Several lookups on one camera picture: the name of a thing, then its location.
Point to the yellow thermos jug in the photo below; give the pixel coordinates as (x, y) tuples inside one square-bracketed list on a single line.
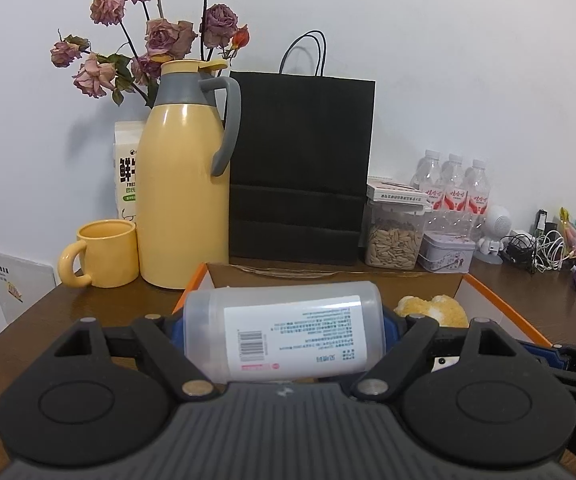
[(183, 200)]

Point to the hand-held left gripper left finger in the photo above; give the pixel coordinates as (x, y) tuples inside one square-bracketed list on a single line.
[(138, 340)]

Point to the clear seed container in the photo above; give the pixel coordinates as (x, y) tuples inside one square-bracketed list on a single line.
[(392, 242)]

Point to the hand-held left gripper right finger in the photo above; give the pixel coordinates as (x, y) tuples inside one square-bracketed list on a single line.
[(407, 345)]

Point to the white robot speaker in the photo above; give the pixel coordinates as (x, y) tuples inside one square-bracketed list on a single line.
[(496, 227)]

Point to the orange cardboard box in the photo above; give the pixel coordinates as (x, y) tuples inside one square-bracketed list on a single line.
[(318, 276)]

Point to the black paper bag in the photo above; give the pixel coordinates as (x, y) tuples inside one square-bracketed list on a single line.
[(298, 170)]

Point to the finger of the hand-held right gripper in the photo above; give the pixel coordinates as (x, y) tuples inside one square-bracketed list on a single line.
[(547, 356)]

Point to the dried pink rose bouquet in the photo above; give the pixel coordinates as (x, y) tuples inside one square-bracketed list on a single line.
[(163, 40)]

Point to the yellow ceramic mug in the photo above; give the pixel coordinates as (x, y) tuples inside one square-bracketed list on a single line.
[(110, 255)]

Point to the small black charger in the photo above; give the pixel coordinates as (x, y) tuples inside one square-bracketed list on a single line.
[(541, 220)]

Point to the yellow white plush toy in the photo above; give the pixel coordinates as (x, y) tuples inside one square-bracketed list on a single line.
[(437, 310)]

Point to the white booklet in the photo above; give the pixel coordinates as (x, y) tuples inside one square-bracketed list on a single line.
[(18, 290)]

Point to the clear plastic jar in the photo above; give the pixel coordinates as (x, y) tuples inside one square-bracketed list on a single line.
[(288, 330)]

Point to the white milk carton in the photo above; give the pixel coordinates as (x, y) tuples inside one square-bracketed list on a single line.
[(127, 170)]

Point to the clear water bottle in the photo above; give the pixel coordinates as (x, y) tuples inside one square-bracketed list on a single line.
[(425, 180), (477, 195), (452, 190)]

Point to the printed metal tin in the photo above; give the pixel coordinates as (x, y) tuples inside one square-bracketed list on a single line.
[(445, 255)]

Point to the flat white box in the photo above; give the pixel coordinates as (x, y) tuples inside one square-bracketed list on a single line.
[(392, 191)]

